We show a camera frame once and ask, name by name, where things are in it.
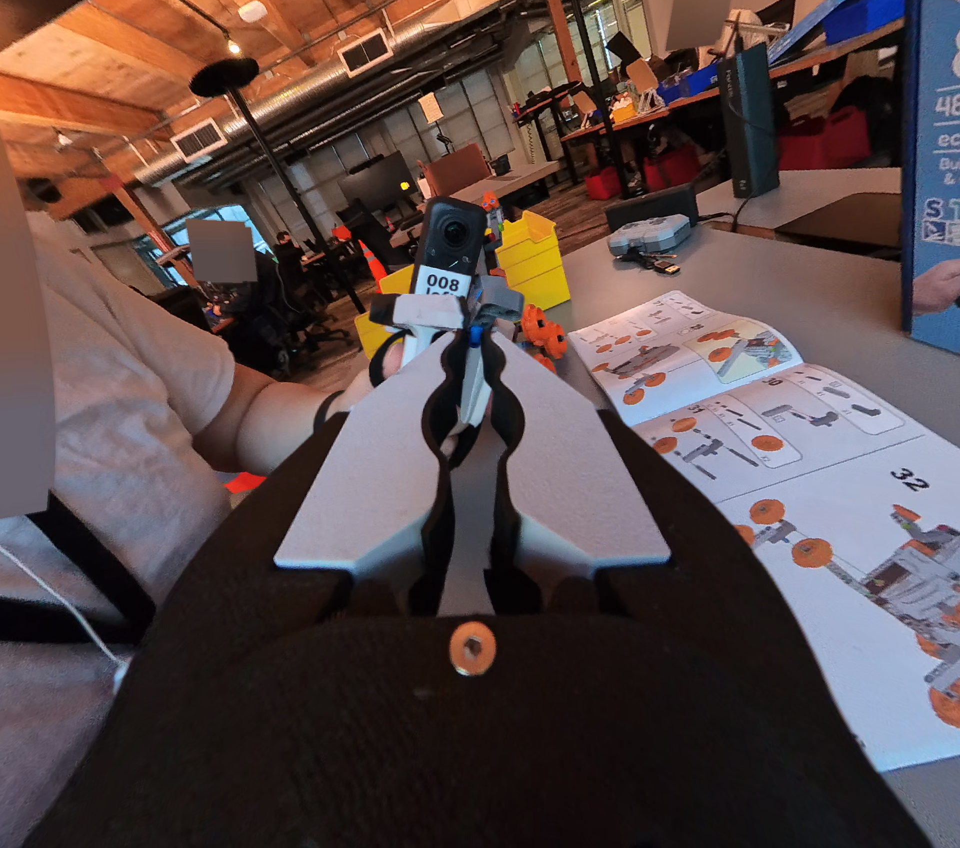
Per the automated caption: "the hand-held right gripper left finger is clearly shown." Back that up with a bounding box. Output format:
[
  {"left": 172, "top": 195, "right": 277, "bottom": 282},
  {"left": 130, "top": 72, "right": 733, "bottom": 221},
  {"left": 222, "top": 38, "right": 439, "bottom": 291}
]
[{"left": 272, "top": 331, "right": 460, "bottom": 615}]

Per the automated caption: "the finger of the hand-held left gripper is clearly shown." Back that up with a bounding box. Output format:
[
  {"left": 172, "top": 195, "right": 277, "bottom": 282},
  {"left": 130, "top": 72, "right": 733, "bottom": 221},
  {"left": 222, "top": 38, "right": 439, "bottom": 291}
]
[{"left": 388, "top": 293, "right": 472, "bottom": 333}]

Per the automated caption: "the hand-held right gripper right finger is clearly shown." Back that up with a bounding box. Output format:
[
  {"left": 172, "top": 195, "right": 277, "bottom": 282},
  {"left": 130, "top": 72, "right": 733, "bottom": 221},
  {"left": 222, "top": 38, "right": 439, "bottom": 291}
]
[{"left": 487, "top": 329, "right": 672, "bottom": 615}]

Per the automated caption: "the person's left forearm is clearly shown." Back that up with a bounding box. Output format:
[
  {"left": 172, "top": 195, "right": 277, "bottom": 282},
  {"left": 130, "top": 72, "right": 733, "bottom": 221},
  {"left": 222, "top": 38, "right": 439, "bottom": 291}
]
[{"left": 193, "top": 368, "right": 354, "bottom": 476}]

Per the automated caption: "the person's left hand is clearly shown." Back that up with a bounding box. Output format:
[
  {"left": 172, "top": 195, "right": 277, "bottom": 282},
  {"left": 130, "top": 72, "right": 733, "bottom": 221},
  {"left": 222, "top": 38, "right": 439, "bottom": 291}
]
[{"left": 346, "top": 337, "right": 412, "bottom": 414}]

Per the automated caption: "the black television screen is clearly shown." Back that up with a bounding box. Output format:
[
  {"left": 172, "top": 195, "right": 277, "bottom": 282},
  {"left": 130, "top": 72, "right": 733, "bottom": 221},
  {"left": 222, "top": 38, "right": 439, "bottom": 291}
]
[{"left": 337, "top": 151, "right": 418, "bottom": 213}]

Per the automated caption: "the white table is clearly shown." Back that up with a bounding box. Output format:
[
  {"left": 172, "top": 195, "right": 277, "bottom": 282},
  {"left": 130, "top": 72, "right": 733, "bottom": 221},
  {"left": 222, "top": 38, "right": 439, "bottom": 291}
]
[{"left": 450, "top": 160, "right": 564, "bottom": 204}]

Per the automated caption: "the grey orange toy rover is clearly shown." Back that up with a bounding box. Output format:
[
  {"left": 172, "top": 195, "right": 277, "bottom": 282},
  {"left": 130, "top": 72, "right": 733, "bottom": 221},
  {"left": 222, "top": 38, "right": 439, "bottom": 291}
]
[{"left": 480, "top": 192, "right": 567, "bottom": 375}]

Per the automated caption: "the black office chair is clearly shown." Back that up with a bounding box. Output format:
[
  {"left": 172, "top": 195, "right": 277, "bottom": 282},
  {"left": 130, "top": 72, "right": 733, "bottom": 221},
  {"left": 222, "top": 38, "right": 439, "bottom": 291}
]
[{"left": 225, "top": 286, "right": 354, "bottom": 373}]

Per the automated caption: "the grey toy controller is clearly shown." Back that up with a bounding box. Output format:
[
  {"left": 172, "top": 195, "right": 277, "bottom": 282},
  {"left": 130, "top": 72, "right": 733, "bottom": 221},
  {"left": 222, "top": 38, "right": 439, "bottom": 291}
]
[{"left": 607, "top": 216, "right": 693, "bottom": 258}]

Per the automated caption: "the white air vent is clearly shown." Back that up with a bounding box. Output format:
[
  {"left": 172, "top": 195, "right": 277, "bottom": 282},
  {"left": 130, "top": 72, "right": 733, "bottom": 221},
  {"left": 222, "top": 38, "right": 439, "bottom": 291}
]
[
  {"left": 337, "top": 29, "right": 393, "bottom": 77},
  {"left": 171, "top": 117, "right": 226, "bottom": 161}
]

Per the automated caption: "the black power adapter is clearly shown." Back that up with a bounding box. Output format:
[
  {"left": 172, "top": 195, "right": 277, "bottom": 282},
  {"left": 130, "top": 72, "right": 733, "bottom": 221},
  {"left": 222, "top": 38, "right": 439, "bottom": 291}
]
[{"left": 604, "top": 183, "right": 700, "bottom": 233}]

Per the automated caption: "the open instruction booklet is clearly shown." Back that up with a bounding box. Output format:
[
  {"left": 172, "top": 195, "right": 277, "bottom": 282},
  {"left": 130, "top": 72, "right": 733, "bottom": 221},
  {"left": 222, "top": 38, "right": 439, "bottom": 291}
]
[{"left": 567, "top": 291, "right": 960, "bottom": 773}]

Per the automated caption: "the person in white shirt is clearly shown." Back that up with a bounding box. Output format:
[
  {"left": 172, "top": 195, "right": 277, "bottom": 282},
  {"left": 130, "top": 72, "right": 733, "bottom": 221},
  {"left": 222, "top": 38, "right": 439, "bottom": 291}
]
[{"left": 0, "top": 211, "right": 237, "bottom": 848}]

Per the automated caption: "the blue storage bin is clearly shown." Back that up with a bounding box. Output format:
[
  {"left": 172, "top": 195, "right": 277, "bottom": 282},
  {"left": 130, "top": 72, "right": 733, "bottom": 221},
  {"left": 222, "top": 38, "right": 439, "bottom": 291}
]
[
  {"left": 825, "top": 0, "right": 906, "bottom": 45},
  {"left": 656, "top": 64, "right": 723, "bottom": 105}
]

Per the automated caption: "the dark green tall box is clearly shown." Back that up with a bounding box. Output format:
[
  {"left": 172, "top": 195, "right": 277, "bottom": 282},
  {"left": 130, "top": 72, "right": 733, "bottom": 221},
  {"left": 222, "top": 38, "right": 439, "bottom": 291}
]
[{"left": 718, "top": 42, "right": 781, "bottom": 198}]

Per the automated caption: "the light grey table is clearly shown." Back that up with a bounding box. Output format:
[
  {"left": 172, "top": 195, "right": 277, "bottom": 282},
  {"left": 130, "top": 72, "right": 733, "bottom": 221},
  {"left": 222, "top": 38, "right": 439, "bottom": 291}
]
[{"left": 696, "top": 168, "right": 903, "bottom": 251}]

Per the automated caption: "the red storage bin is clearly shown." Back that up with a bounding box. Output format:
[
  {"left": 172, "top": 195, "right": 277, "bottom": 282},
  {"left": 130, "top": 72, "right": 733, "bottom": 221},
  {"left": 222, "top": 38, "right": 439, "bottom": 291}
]
[{"left": 776, "top": 108, "right": 873, "bottom": 171}]

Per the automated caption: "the wooden workbench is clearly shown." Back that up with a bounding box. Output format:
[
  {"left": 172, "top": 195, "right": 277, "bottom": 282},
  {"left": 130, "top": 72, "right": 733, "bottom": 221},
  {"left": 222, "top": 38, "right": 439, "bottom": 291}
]
[{"left": 558, "top": 16, "right": 906, "bottom": 189}]

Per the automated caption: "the blue toy box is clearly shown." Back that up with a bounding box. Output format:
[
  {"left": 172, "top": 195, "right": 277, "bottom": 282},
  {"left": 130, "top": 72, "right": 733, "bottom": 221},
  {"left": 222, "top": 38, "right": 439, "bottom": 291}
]
[{"left": 900, "top": 0, "right": 960, "bottom": 347}]

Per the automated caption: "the silver ventilation duct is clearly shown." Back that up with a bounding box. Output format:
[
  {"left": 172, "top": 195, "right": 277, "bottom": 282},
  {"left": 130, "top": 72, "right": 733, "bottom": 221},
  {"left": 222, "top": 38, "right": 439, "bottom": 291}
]
[{"left": 131, "top": 0, "right": 549, "bottom": 189}]

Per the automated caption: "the black usb cable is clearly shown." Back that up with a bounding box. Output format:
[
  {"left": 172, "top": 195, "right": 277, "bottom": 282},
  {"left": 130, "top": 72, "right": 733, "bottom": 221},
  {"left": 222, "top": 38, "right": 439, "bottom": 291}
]
[{"left": 626, "top": 250, "right": 685, "bottom": 278}]

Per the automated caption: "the black strap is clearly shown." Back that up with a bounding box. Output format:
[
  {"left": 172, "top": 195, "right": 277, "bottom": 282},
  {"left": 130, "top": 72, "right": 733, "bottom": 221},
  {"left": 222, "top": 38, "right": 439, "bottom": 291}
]
[
  {"left": 0, "top": 595, "right": 144, "bottom": 645},
  {"left": 41, "top": 492, "right": 156, "bottom": 639}
]

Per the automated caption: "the black power cable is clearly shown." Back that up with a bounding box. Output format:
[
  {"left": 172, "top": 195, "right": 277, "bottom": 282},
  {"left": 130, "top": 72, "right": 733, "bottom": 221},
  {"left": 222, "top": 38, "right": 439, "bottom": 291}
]
[{"left": 727, "top": 106, "right": 777, "bottom": 233}]

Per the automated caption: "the white thin cable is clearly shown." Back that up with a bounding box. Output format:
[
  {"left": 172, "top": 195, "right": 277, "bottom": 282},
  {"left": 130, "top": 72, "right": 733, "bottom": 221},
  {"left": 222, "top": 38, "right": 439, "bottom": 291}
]
[{"left": 0, "top": 543, "right": 135, "bottom": 695}]

